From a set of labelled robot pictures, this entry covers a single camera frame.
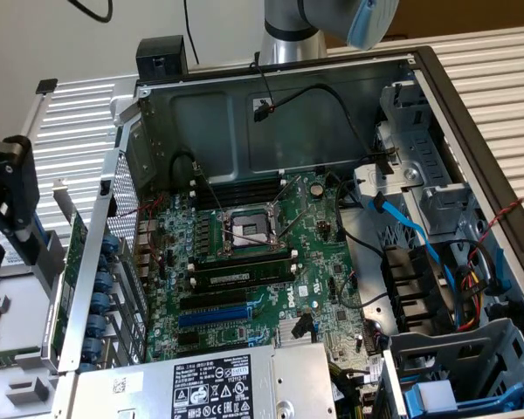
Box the open grey PC case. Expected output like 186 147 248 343
56 45 524 419

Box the green Nvidia graphics card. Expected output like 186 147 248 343
47 177 91 357

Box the blue plastic latch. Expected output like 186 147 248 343
487 244 513 300

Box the grey metal disk bay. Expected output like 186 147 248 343
353 80 479 239

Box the short black looped wire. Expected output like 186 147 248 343
169 149 201 193

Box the silver corner bracket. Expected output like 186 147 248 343
108 80 141 128

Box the black RAM slot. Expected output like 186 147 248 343
188 253 299 272
187 248 299 267
200 191 283 210
198 185 284 203

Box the long black expansion slot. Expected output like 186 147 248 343
178 290 249 312

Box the red black twisted wire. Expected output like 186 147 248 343
113 195 168 280
462 197 524 271

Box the green Dell motherboard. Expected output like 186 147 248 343
134 168 388 394

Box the thick black cable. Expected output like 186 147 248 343
66 0 114 24

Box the green RAM stick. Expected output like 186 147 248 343
0 347 43 372

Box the RAM stick with white label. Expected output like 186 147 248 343
190 264 299 290

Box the coloured power wire bundle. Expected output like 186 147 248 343
452 237 499 335

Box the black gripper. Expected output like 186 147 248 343
0 128 41 242

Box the silver power supply unit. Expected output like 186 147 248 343
72 342 340 419

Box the white square pad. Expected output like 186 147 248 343
418 382 459 412

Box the blue plastic disk caddy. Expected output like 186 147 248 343
399 368 524 419

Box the black angled SATA plug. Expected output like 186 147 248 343
290 312 312 340

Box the metal CPU socket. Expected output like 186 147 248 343
217 203 292 259

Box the thin metal locking lever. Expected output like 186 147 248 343
271 175 302 210
192 161 229 228

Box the black intrusion switch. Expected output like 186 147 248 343
99 177 117 218

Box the black wire with plug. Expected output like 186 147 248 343
249 51 396 162

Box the blue expansion slot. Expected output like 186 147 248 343
177 304 253 329

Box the blue SATA wire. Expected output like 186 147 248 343
369 193 458 302

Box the silver chipset heatsink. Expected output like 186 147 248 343
275 314 321 348

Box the thin black cable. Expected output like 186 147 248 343
182 0 201 65

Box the long black wire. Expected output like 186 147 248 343
334 171 388 259

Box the black plastic box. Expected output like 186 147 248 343
135 35 190 84

